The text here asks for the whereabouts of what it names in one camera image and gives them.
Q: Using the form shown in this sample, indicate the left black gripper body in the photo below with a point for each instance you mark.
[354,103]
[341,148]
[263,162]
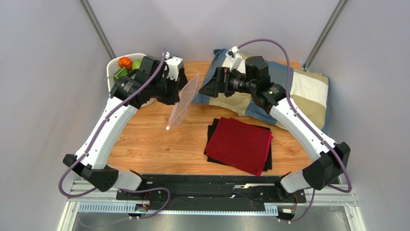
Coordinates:
[166,90]

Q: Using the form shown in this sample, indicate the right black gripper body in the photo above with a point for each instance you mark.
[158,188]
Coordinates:
[219,83]

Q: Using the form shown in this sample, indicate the clear zip top bag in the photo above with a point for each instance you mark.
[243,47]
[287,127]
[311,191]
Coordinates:
[180,109]

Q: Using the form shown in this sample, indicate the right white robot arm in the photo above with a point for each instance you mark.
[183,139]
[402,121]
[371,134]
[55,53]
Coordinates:
[329,158]

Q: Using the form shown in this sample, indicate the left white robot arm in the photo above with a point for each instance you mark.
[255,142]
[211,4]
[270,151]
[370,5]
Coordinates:
[159,79]

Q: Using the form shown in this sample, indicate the green toy cabbage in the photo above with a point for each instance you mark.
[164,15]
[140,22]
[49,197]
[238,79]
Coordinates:
[136,64]

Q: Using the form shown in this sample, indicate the green toy bell pepper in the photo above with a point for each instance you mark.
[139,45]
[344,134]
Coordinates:
[120,73]

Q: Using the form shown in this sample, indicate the white plastic basket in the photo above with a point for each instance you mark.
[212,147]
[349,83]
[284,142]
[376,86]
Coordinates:
[113,67]

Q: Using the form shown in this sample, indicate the red folded cloth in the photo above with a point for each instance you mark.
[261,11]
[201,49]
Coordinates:
[240,144]

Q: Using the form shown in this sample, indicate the checked blue beige pillow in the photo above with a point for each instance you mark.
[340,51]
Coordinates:
[309,92]

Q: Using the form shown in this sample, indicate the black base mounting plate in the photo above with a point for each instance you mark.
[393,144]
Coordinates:
[214,193]

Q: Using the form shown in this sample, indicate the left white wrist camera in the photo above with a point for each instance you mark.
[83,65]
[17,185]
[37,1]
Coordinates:
[174,66]

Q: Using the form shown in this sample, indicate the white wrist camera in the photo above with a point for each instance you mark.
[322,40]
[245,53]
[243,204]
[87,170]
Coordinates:
[233,55]
[174,66]

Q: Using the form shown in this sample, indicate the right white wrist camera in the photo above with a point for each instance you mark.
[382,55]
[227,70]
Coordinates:
[233,55]

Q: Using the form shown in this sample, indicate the left corner aluminium post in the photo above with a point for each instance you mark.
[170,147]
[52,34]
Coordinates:
[92,17]

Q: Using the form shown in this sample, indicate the corner aluminium post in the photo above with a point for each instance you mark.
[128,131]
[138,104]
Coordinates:
[92,17]
[326,31]

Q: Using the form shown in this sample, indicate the right corner aluminium post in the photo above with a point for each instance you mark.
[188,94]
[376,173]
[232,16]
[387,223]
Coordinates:
[326,31]

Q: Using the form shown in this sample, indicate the aluminium frame rail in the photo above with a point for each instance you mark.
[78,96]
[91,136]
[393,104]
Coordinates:
[325,210]

